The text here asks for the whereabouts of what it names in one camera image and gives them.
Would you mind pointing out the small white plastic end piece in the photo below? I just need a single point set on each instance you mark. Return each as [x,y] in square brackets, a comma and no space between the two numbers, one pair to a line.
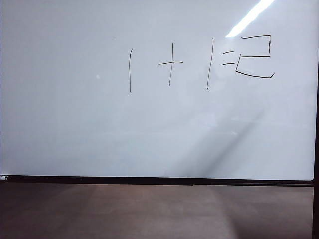
[3,177]

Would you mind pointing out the black whiteboard stand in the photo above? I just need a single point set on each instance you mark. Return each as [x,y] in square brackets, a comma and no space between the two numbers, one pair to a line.
[316,211]

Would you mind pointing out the white whiteboard with black frame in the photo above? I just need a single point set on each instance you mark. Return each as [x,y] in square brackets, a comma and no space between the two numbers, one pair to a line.
[74,112]

